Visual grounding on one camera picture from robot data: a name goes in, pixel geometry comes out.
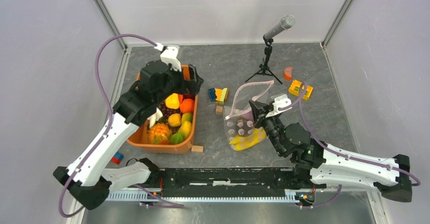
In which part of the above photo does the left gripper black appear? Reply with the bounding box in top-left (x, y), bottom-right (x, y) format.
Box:
top-left (155, 62), bottom-right (203, 104)

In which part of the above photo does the black microphone tripod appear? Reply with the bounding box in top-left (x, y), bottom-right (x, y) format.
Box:
top-left (245, 38), bottom-right (283, 85)

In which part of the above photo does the grey microphone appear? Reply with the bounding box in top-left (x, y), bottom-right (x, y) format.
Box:
top-left (263, 15), bottom-right (296, 40)

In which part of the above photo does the small wooden cube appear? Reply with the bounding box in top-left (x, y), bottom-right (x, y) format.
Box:
top-left (216, 106), bottom-right (224, 115)

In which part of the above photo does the white garlic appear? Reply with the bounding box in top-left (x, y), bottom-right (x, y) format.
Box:
top-left (147, 108), bottom-right (163, 128)

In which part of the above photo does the orange plastic bin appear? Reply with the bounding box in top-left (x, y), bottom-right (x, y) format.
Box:
top-left (114, 60), bottom-right (195, 154)

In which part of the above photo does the yellow toy brick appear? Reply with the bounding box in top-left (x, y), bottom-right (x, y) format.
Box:
top-left (288, 80), bottom-right (313, 100)

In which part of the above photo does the yellow bell pepper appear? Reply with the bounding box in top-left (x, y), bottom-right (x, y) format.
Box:
top-left (165, 93), bottom-right (180, 109)

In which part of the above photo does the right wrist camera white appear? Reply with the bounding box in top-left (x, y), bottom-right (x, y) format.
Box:
top-left (266, 94), bottom-right (292, 118)

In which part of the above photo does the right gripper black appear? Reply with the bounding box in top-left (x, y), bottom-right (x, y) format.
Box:
top-left (248, 99), bottom-right (285, 156)

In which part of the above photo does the yellow lemon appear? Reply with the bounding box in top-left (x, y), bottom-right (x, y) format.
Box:
top-left (167, 113), bottom-right (182, 128)

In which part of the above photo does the clear zip top bag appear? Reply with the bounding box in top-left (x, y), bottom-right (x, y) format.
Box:
top-left (223, 80), bottom-right (274, 142)

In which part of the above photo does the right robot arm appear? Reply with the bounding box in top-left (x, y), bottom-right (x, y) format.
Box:
top-left (249, 100), bottom-right (413, 203)

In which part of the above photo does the yellow green mango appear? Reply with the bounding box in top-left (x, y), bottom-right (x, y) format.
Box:
top-left (182, 113), bottom-right (193, 123)

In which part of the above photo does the yellow banana bunch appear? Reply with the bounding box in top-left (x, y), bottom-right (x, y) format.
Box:
top-left (229, 128), bottom-right (266, 151)

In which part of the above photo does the dark grape bunch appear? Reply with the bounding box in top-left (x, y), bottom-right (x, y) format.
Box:
top-left (158, 102), bottom-right (180, 119)

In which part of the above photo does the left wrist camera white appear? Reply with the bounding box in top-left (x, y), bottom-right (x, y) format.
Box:
top-left (154, 43), bottom-right (182, 72)

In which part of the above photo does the yellow pear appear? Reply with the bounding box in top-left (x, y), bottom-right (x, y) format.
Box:
top-left (177, 121), bottom-right (192, 140)

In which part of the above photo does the wooden block near bin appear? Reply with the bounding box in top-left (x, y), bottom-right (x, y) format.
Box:
top-left (191, 145), bottom-right (204, 153)

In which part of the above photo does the orange spiky fruit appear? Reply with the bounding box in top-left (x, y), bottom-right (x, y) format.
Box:
top-left (148, 123), bottom-right (172, 145)

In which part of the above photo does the multicolour toy brick stack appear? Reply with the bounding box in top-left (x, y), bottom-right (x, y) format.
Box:
top-left (208, 88), bottom-right (229, 105)

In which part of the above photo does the green star fruit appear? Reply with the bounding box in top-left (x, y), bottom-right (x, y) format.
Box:
top-left (169, 132), bottom-right (185, 145)

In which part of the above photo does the red blue toy brick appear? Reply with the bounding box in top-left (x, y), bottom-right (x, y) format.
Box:
top-left (111, 152), bottom-right (124, 165)

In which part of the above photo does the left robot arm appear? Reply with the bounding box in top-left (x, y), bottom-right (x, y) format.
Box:
top-left (53, 60), bottom-right (203, 210)

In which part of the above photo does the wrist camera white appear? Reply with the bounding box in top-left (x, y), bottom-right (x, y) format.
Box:
top-left (266, 94), bottom-right (292, 118)
top-left (154, 43), bottom-right (182, 72)

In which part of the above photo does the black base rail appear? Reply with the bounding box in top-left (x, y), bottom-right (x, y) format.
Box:
top-left (108, 158), bottom-right (327, 205)

